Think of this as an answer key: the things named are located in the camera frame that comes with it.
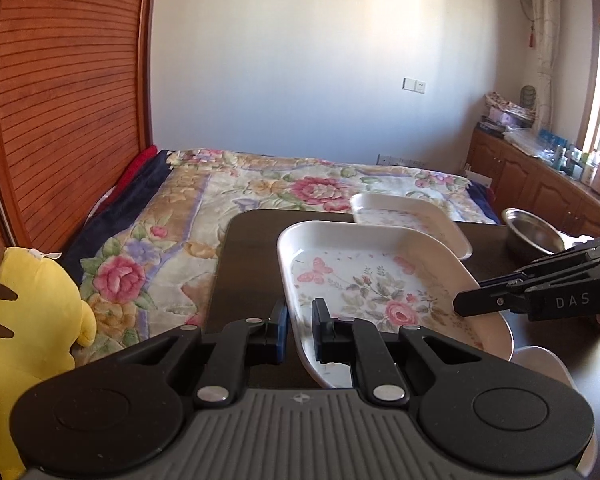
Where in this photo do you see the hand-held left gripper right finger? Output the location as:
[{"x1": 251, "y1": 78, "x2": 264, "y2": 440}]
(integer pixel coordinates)
[{"x1": 311, "y1": 298, "x2": 486, "y2": 406}]

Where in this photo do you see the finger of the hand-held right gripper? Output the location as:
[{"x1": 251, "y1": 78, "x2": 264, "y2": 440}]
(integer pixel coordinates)
[
  {"x1": 479, "y1": 262, "x2": 537, "y2": 288},
  {"x1": 452, "y1": 282, "x2": 531, "y2": 317}
]

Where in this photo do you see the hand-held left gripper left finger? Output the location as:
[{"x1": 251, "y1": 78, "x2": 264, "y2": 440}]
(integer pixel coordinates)
[{"x1": 112, "y1": 302, "x2": 289, "y2": 408}]

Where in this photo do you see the stainless steel bowl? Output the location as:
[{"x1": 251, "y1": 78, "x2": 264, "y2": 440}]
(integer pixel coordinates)
[{"x1": 501, "y1": 208, "x2": 578, "y2": 261}]

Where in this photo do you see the large floral white plate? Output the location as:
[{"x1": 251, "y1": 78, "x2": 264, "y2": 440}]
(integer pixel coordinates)
[{"x1": 277, "y1": 220, "x2": 515, "y2": 390}]

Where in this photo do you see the plain white plate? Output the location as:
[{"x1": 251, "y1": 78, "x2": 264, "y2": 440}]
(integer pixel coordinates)
[{"x1": 510, "y1": 345, "x2": 598, "y2": 478}]

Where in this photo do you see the small floral white plate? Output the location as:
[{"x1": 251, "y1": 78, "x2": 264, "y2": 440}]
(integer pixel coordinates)
[{"x1": 350, "y1": 192, "x2": 473, "y2": 260}]

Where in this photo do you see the wooden cabinet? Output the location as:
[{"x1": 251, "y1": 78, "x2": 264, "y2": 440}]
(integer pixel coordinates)
[{"x1": 467, "y1": 127, "x2": 600, "y2": 241}]

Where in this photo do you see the row of bottles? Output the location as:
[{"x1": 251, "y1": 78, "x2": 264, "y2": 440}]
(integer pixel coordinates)
[{"x1": 537, "y1": 130, "x2": 600, "y2": 206}]

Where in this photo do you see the clear plastic bag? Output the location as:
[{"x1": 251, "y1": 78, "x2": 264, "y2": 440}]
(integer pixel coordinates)
[{"x1": 505, "y1": 127, "x2": 547, "y2": 158}]

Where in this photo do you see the floral blanket with navy border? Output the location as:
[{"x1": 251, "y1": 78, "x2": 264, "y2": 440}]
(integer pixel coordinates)
[{"x1": 62, "y1": 147, "x2": 501, "y2": 366}]

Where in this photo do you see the stack of books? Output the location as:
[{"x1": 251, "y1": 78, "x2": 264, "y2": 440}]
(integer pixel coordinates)
[{"x1": 477, "y1": 115, "x2": 507, "y2": 137}]

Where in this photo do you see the floral patterned box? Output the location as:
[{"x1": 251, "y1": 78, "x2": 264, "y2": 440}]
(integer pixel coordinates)
[{"x1": 485, "y1": 91, "x2": 536, "y2": 121}]

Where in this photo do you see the red cloth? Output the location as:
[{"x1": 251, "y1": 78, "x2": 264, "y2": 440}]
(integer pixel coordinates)
[{"x1": 114, "y1": 145, "x2": 159, "y2": 198}]

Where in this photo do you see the patterned light curtain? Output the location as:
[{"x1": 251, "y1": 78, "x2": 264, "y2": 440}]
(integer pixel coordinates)
[{"x1": 522, "y1": 0, "x2": 563, "y2": 133}]

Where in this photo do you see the yellow plush toy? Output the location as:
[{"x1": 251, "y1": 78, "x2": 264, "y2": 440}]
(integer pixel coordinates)
[{"x1": 0, "y1": 246, "x2": 98, "y2": 480}]

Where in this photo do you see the slatted wooden wardrobe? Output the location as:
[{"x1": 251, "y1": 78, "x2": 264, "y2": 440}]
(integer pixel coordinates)
[{"x1": 0, "y1": 0, "x2": 160, "y2": 261}]

